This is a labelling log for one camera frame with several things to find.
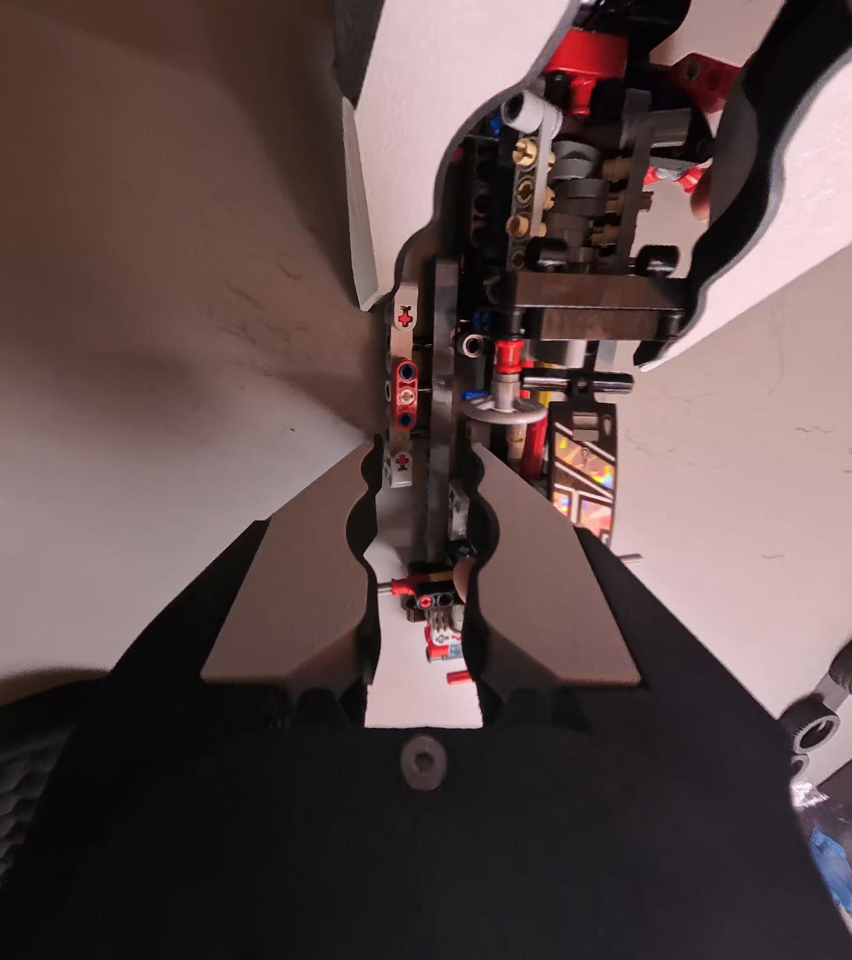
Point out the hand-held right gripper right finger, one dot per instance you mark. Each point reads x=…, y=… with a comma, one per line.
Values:
x=553, y=607

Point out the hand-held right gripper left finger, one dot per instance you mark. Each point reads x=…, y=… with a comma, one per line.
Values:
x=298, y=600

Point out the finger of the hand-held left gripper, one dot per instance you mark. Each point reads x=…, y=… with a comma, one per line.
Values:
x=830, y=187
x=426, y=90

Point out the grey lego beam red link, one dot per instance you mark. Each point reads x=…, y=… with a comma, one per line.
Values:
x=403, y=390

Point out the lego car chassis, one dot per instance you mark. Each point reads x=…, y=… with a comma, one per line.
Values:
x=583, y=300

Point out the person's left hand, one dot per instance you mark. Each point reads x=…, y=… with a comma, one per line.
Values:
x=703, y=196

